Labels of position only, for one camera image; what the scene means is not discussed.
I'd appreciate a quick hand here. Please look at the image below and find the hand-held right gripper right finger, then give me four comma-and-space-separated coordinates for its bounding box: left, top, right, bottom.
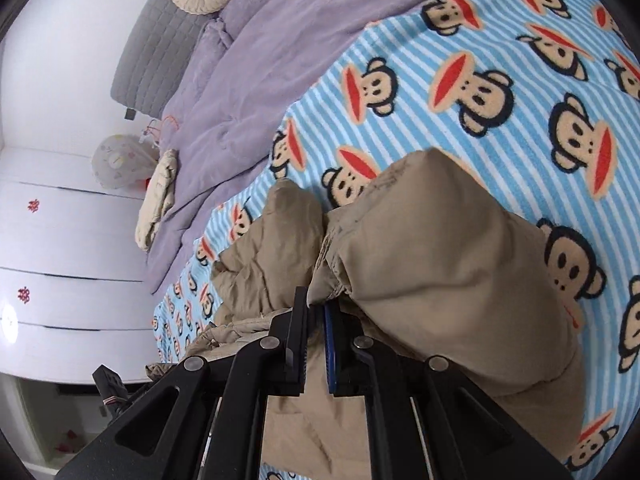
324, 300, 576, 480

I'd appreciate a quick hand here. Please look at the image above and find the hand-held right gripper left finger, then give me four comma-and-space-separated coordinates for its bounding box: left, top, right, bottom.
55, 287, 309, 480

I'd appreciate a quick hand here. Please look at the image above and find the beige puffer jacket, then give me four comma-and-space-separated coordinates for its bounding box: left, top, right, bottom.
145, 147, 588, 480

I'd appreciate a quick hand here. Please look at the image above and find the cream folded jacket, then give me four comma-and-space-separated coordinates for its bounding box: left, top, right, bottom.
135, 149, 180, 253

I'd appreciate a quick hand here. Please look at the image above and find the white wardrobe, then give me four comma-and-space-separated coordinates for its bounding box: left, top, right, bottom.
0, 145, 166, 386

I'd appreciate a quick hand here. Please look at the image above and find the purple duvet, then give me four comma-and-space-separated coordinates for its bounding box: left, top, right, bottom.
145, 0, 471, 296

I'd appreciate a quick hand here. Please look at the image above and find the fan under white cover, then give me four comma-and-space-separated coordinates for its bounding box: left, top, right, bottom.
91, 134, 157, 191

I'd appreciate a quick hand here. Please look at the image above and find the striped monkey printed blanket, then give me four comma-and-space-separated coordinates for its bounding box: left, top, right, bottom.
152, 0, 640, 480

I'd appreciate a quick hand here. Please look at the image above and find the grey quilted headboard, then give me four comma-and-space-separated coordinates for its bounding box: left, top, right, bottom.
110, 0, 211, 121

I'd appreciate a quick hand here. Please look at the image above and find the purple pillow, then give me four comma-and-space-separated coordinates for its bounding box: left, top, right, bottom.
215, 0, 321, 46

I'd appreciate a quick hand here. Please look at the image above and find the orange cable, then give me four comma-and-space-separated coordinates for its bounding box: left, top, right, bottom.
145, 115, 181, 142

